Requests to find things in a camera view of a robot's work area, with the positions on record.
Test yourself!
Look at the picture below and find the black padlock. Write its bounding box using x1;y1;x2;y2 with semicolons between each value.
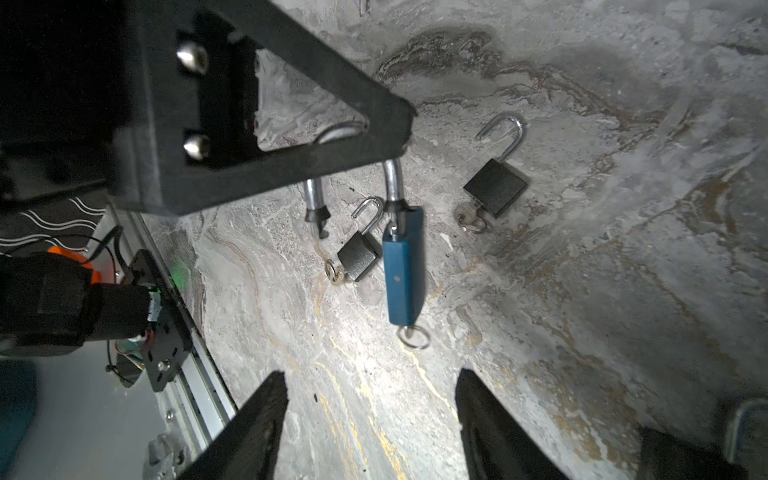
636;396;767;479
324;196;384;286
453;111;528;234

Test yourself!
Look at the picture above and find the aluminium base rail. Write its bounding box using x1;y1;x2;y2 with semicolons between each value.
108;207;237;479

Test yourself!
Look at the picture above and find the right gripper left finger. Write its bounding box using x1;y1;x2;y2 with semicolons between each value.
181;371;288;479

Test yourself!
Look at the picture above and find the black padlock middle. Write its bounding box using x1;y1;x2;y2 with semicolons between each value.
324;196;384;286

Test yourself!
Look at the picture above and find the black padlock top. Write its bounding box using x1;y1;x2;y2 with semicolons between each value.
453;111;528;234

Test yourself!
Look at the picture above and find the black padlock right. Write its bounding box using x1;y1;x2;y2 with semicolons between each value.
636;396;767;479

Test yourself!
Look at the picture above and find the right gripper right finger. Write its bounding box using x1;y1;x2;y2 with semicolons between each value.
455;368;566;479

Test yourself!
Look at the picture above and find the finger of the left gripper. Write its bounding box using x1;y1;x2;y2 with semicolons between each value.
110;1;416;215

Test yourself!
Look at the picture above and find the blue padlock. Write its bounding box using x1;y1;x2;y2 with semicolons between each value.
370;159;431;350

